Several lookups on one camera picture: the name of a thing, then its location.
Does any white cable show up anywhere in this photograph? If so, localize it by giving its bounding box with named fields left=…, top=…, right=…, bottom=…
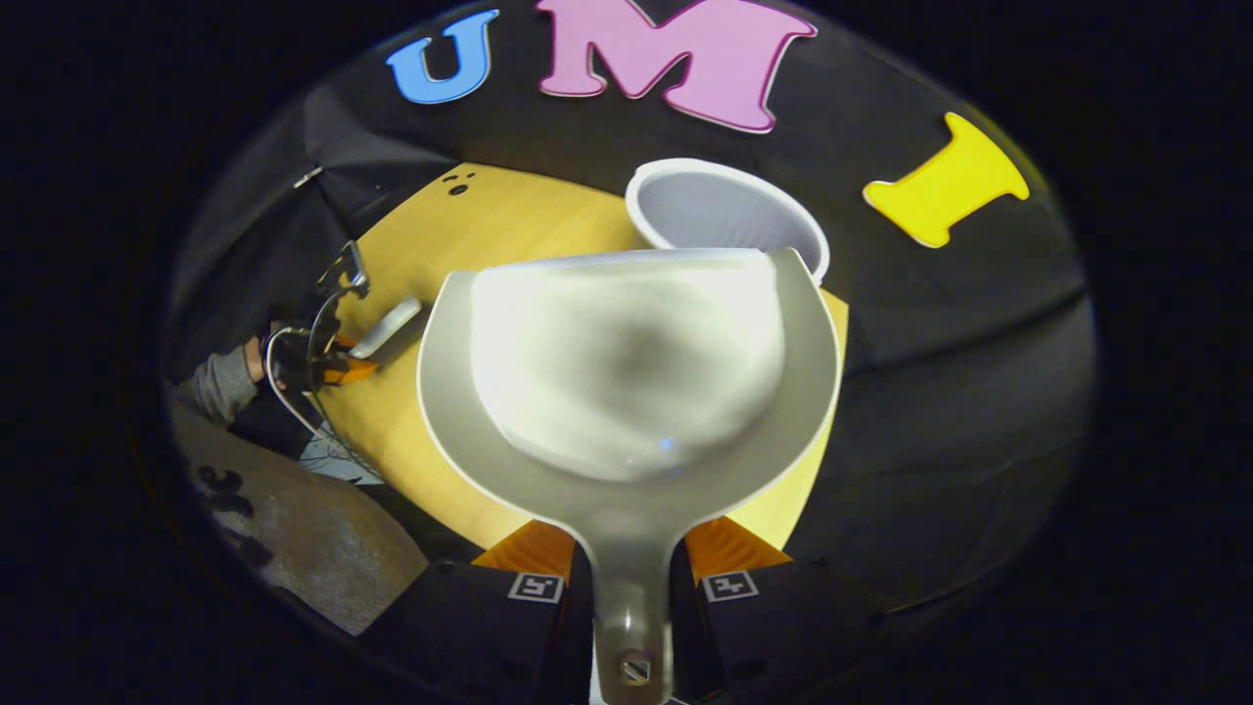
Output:
left=262, top=326, right=344, bottom=444

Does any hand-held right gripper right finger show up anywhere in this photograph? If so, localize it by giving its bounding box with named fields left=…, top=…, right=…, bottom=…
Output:
left=669, top=517, right=882, bottom=702

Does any white dustpan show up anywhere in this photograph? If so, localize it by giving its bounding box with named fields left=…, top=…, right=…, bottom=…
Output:
left=418, top=248, right=843, bottom=705

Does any black backdrop cloth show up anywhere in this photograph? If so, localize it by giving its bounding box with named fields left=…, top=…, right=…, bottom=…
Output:
left=166, top=0, right=1097, bottom=608

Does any small white broom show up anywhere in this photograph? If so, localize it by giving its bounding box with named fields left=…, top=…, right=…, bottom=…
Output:
left=349, top=297, right=424, bottom=360

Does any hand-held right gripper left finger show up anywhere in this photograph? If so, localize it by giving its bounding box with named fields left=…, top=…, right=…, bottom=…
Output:
left=367, top=519, right=596, bottom=705

